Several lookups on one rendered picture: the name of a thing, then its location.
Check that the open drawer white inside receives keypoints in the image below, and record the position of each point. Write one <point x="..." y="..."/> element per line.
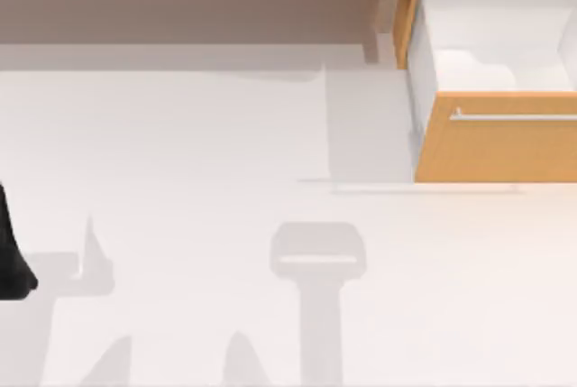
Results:
<point x="491" y="35"/>

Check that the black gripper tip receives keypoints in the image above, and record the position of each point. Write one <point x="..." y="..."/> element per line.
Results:
<point x="11" y="265"/>

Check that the brown wooden open shelf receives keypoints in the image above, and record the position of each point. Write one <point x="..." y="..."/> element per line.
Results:
<point x="189" y="3"/>

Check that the orange wooden drawer front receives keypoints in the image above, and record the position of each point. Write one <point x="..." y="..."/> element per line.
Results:
<point x="496" y="152"/>

